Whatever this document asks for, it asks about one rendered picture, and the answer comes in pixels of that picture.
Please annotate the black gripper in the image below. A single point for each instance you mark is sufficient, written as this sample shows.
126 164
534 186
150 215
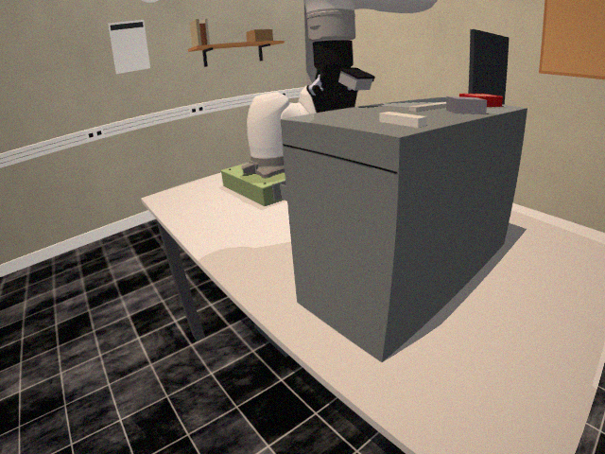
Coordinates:
328 56

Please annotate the grey tool chest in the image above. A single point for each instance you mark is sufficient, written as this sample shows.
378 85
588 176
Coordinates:
388 223

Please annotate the black flat panel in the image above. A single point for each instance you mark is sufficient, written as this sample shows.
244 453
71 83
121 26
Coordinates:
488 63

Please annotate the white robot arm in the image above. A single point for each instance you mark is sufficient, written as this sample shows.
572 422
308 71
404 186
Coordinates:
327 20

